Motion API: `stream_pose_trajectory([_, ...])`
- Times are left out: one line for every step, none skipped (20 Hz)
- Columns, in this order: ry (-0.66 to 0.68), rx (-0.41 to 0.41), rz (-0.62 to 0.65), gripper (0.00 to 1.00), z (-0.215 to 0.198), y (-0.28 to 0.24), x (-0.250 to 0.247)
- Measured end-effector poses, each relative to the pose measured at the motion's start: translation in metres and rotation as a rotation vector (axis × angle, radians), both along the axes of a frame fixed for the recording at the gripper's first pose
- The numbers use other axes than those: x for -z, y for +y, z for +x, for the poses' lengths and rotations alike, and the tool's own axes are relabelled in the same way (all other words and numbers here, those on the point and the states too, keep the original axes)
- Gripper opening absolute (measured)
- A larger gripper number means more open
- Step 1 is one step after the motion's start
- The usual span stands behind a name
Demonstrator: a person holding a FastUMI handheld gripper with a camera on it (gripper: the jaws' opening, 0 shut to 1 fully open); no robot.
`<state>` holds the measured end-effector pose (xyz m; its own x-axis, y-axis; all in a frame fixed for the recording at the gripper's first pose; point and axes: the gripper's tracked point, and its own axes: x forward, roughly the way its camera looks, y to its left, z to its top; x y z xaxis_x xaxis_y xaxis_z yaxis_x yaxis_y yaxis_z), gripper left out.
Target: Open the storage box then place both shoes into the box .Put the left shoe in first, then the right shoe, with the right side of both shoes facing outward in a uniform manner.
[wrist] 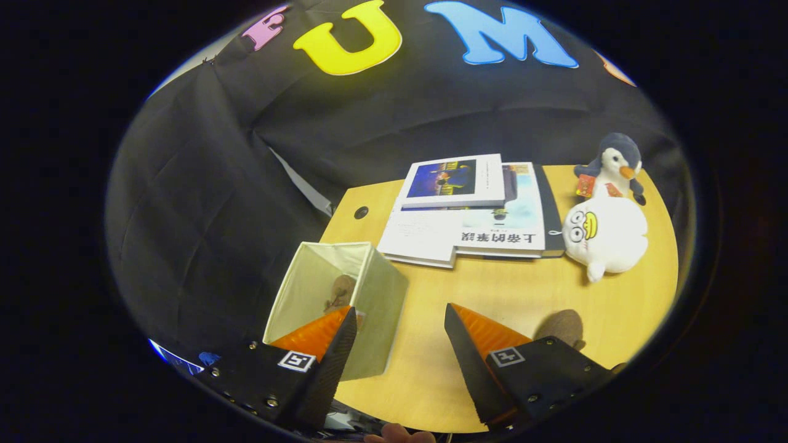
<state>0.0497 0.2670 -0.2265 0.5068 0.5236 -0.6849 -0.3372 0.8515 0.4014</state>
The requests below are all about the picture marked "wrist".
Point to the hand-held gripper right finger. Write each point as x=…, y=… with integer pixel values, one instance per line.
x=477, y=375

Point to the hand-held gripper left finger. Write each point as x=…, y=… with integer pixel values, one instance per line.
x=332, y=369

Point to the brown fuzzy shoe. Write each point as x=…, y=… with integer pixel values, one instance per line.
x=563, y=326
x=341, y=289

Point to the green fabric storage box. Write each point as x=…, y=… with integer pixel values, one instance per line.
x=385, y=307

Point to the blue crumpled cloth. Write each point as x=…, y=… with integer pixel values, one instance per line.
x=209, y=359

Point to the white book with text cover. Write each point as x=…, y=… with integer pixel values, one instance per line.
x=418, y=237

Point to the lit display screen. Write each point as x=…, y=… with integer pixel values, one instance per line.
x=178, y=363

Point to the large book with sky cover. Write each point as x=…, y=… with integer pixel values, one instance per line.
x=523, y=215

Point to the dark covered book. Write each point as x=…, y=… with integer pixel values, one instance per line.
x=553, y=215

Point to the white duck plush toy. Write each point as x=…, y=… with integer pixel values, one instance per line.
x=615, y=240

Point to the white book with blue picture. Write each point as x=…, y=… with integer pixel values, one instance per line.
x=486, y=178

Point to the penguin plush toy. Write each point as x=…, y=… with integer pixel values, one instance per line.
x=615, y=160

